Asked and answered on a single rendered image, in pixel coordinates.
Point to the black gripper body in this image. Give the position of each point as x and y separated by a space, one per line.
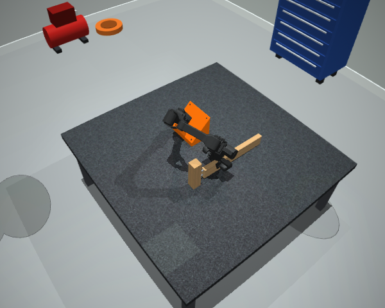
223 163

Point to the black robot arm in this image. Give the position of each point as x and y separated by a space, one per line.
214 143

